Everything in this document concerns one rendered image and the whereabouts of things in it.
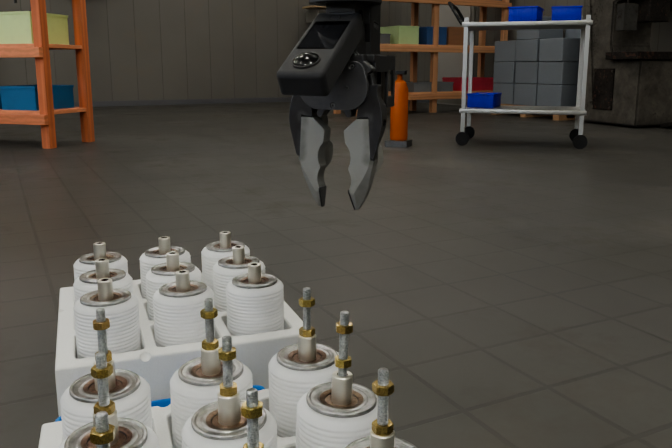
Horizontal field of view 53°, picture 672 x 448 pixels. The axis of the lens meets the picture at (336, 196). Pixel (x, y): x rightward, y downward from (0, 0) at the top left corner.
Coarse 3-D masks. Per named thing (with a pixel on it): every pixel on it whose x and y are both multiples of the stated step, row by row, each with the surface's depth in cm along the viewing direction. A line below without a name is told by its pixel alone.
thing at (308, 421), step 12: (300, 408) 71; (300, 420) 71; (312, 420) 69; (324, 420) 69; (336, 420) 68; (348, 420) 68; (360, 420) 69; (372, 420) 69; (300, 432) 71; (312, 432) 69; (324, 432) 68; (336, 432) 68; (348, 432) 68; (360, 432) 68; (300, 444) 71; (312, 444) 69; (324, 444) 68; (336, 444) 68
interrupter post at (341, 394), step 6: (336, 372) 72; (348, 372) 72; (336, 378) 71; (342, 378) 71; (348, 378) 71; (336, 384) 71; (342, 384) 71; (348, 384) 71; (336, 390) 71; (342, 390) 71; (348, 390) 71; (336, 396) 71; (342, 396) 71; (348, 396) 71; (336, 402) 71; (342, 402) 71; (348, 402) 72
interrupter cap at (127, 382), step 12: (120, 372) 79; (132, 372) 78; (72, 384) 75; (84, 384) 76; (120, 384) 76; (132, 384) 76; (72, 396) 73; (84, 396) 73; (96, 396) 73; (120, 396) 73
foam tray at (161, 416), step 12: (264, 396) 88; (156, 408) 85; (168, 408) 85; (156, 420) 82; (168, 420) 84; (48, 432) 80; (60, 432) 80; (156, 432) 80; (168, 432) 80; (48, 444) 77; (168, 444) 77; (288, 444) 77
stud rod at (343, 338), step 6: (342, 312) 70; (348, 312) 70; (342, 318) 70; (348, 318) 71; (342, 324) 70; (348, 324) 71; (342, 336) 71; (342, 342) 71; (342, 348) 71; (342, 354) 71; (342, 372) 71
